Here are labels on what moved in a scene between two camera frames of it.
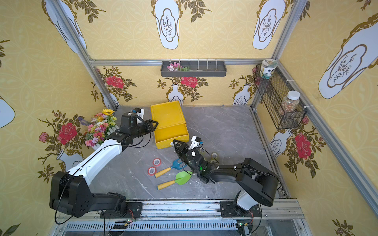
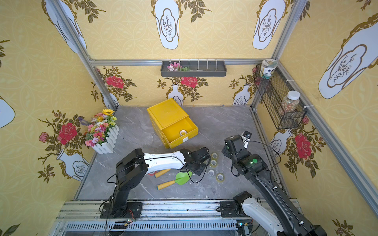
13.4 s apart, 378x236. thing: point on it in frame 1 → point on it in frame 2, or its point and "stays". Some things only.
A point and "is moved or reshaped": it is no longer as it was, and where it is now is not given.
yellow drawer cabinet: [172, 125] is moved or reshaped
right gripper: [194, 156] → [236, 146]
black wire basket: [279, 99] stays
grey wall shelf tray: [193, 69] stays
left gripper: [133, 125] → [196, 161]
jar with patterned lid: [267, 67] stays
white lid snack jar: [290, 103] stays
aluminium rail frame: [282, 218] stays
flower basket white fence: [103, 126] stays
